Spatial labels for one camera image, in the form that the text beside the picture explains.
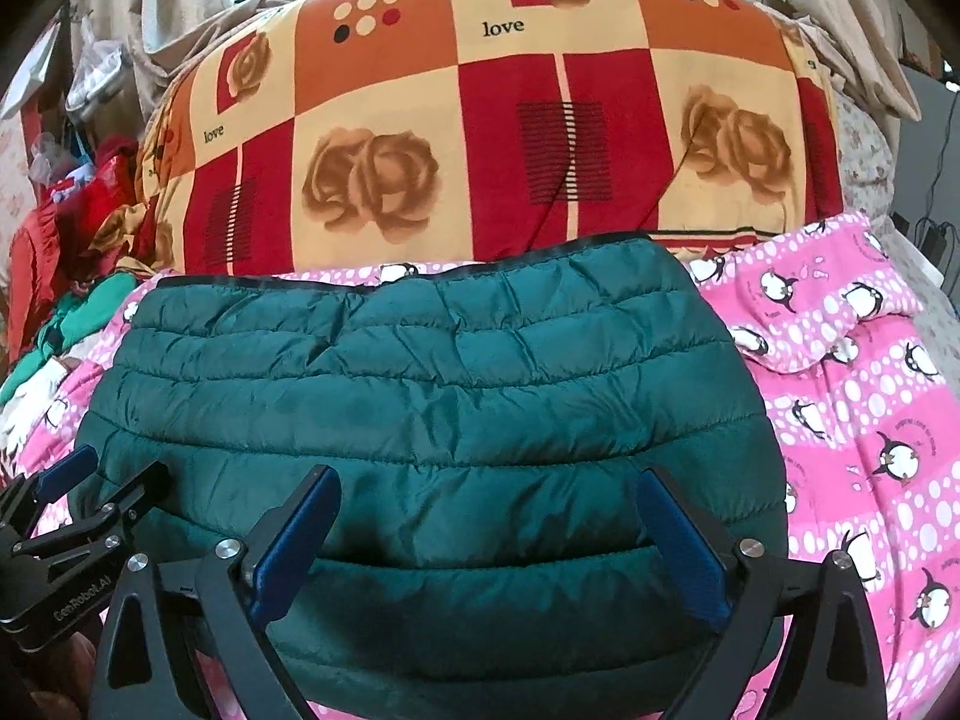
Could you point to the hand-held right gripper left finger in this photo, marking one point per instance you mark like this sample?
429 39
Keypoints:
289 547

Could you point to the rose print red blanket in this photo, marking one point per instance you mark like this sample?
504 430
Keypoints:
450 90

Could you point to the pale floral bed sheet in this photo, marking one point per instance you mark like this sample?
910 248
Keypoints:
866 150

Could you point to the clear plastic bag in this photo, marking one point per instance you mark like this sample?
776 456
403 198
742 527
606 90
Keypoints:
94 64

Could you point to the green cloth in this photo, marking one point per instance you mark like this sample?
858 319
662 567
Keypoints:
82 315

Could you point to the beige curtain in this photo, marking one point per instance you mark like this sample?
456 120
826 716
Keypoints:
157 30
840 7

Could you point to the black power adapter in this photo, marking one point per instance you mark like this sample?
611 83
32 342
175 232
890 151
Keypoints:
934 238

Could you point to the teal puffer jacket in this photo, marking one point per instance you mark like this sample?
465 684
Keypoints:
450 405

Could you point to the pink penguin print blanket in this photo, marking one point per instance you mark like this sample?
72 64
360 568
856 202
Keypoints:
862 405

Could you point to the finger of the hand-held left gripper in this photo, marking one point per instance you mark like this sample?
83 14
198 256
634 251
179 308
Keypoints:
127 502
64 472

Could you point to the gold satin cloth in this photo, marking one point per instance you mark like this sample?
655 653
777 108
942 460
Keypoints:
131 229

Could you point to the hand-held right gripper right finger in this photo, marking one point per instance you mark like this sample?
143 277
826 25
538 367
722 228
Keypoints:
686 547

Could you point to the red garment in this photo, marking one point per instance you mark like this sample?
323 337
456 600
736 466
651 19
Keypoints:
75 217

